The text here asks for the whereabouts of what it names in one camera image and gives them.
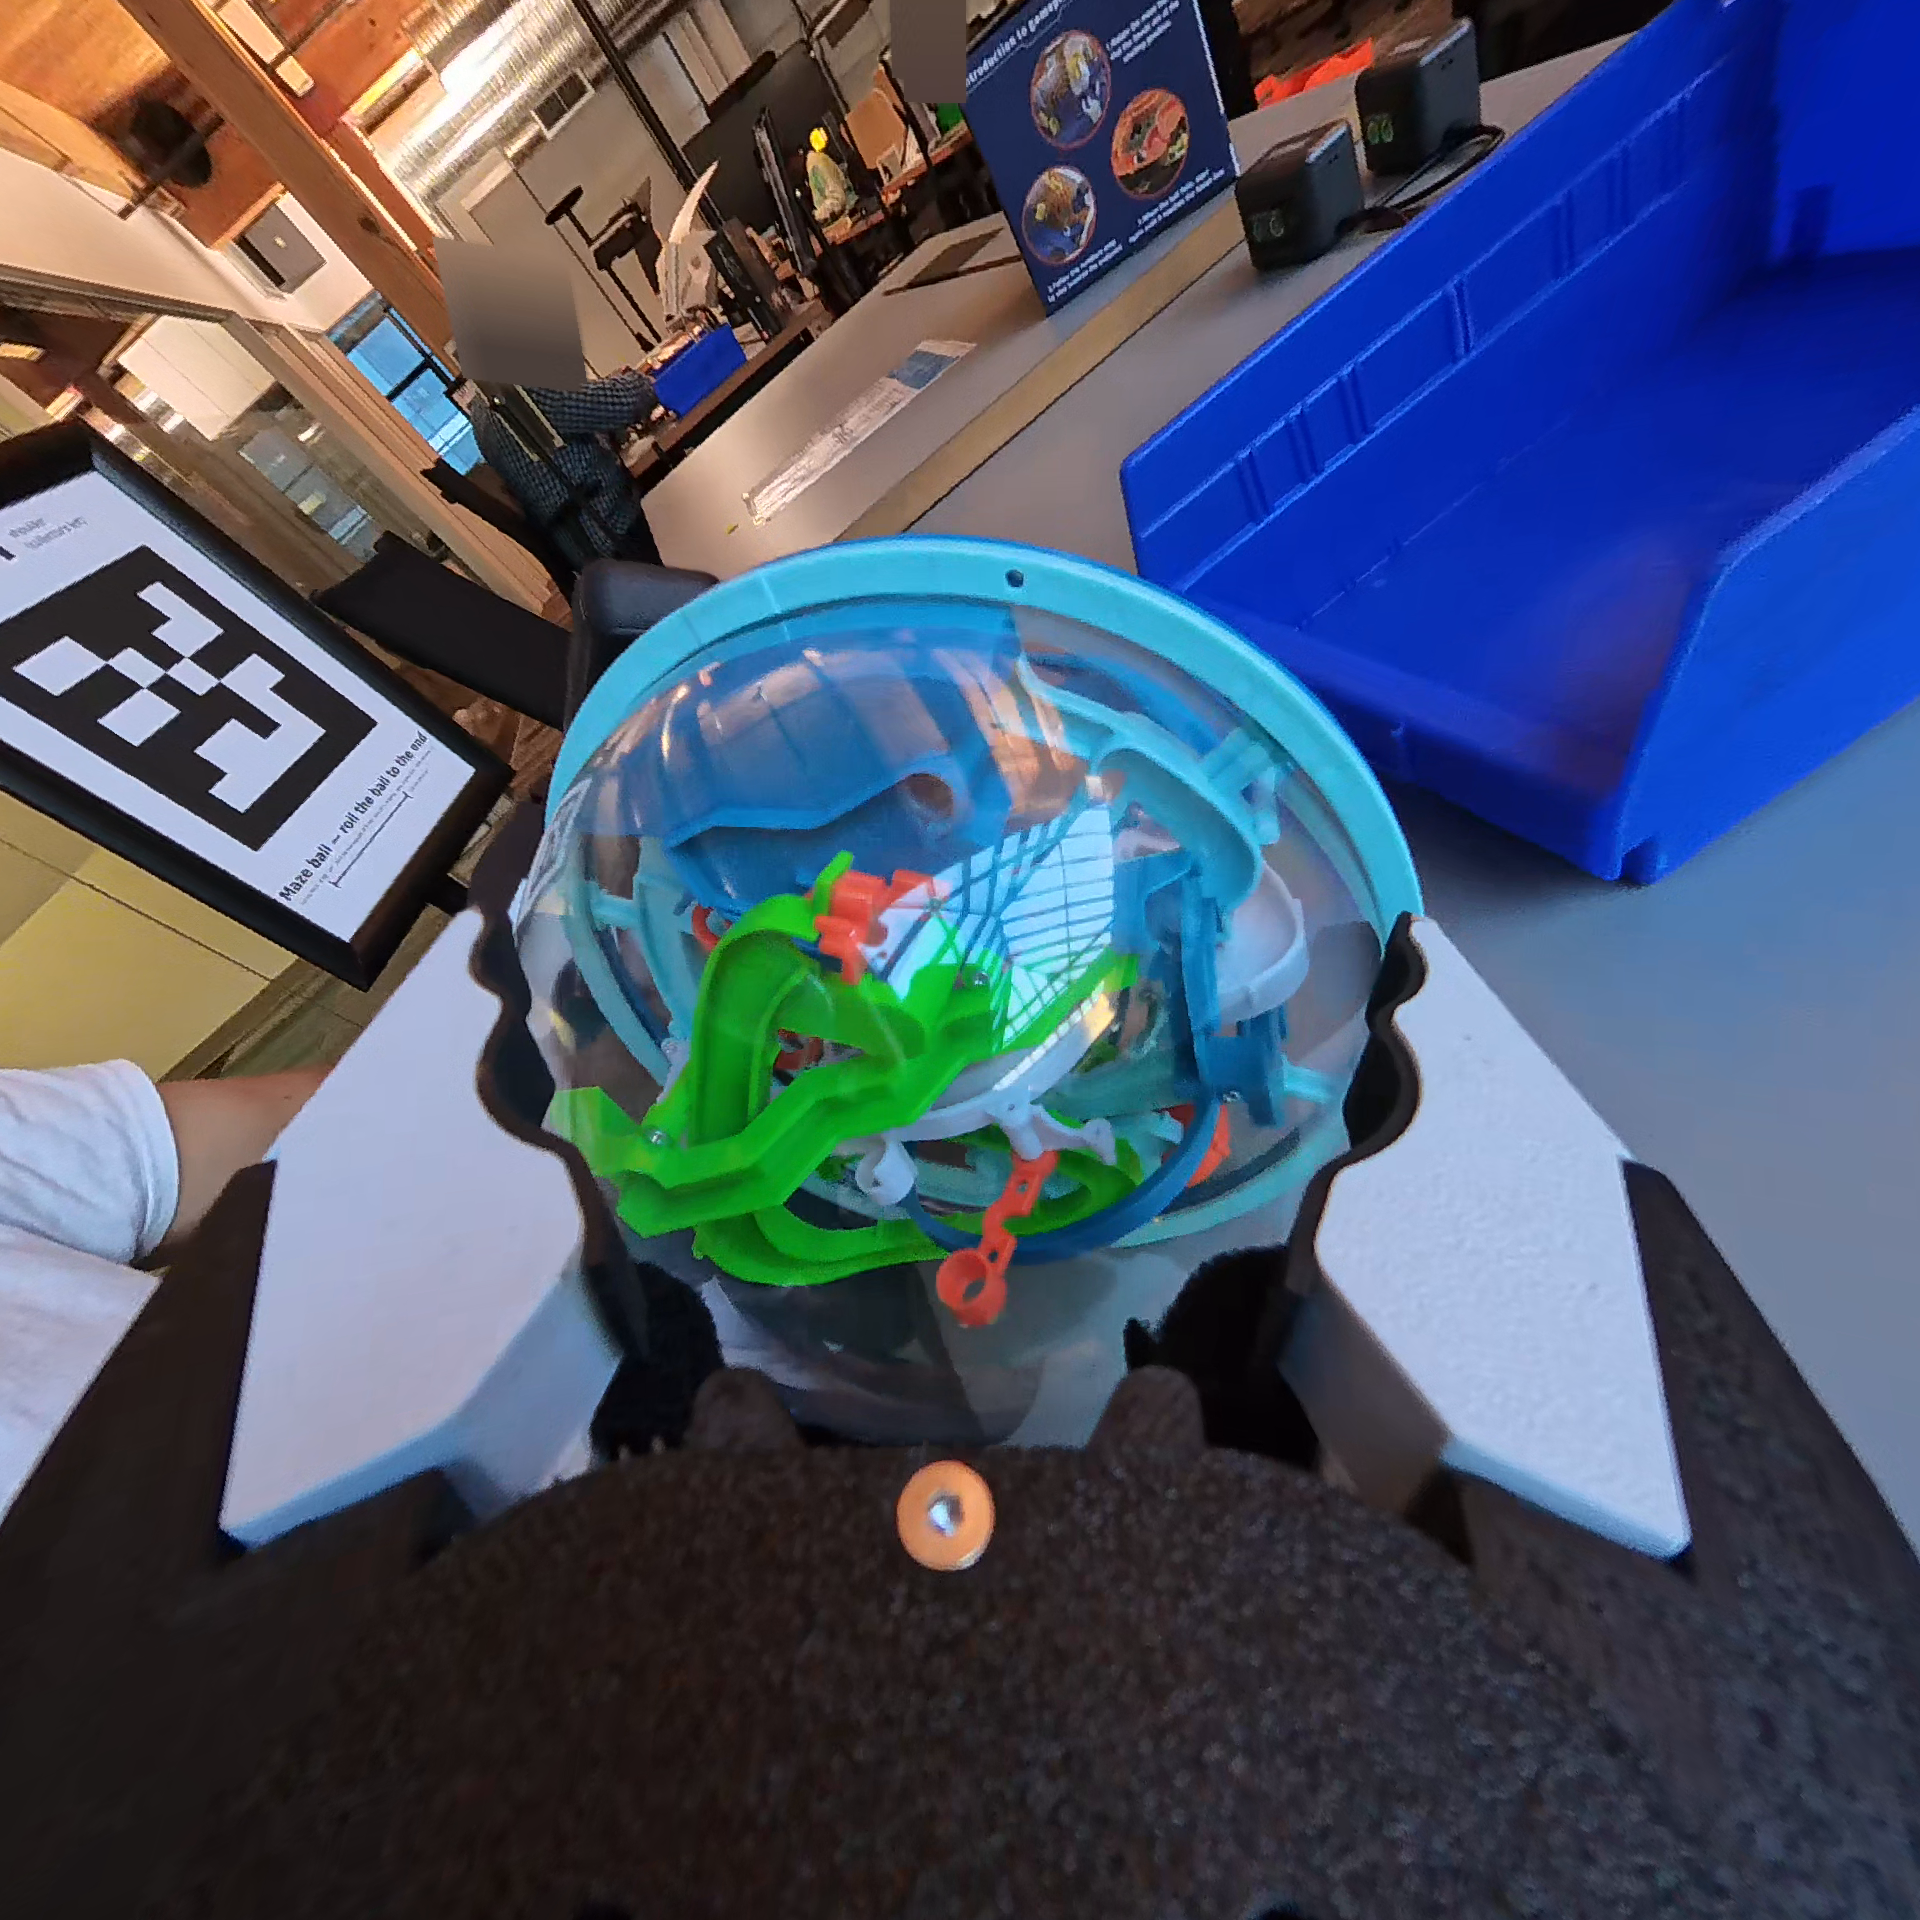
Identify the silver spiral ceiling duct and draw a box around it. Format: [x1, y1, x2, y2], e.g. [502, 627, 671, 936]
[367, 0, 840, 198]

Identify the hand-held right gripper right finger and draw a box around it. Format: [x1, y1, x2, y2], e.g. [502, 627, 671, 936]
[1275, 912, 1693, 1555]

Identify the dark blue maze ball box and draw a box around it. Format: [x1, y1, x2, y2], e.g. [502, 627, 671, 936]
[964, 0, 1238, 318]

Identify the person's left forearm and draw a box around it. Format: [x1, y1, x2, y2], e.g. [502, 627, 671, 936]
[157, 1066, 336, 1255]

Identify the clear plastic maze ball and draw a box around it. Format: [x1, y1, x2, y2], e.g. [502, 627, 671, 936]
[510, 536, 1423, 1433]

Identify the large blue plastic bin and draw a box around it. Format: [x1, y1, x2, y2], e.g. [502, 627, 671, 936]
[1122, 0, 1920, 887]

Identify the small blue plastic bin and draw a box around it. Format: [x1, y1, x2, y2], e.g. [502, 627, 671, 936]
[652, 334, 751, 419]

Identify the printed paper sheet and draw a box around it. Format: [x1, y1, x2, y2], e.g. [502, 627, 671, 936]
[744, 343, 975, 519]

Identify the black framed marker sign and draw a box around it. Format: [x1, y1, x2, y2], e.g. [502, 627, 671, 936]
[0, 424, 514, 993]

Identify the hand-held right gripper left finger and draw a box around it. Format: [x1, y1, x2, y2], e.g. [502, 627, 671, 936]
[220, 885, 662, 1549]

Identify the small black box device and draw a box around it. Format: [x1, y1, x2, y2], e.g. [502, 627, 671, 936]
[1231, 120, 1366, 273]
[1354, 18, 1483, 176]

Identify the person's white t-shirt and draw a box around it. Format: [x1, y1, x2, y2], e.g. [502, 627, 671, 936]
[0, 1056, 183, 1503]

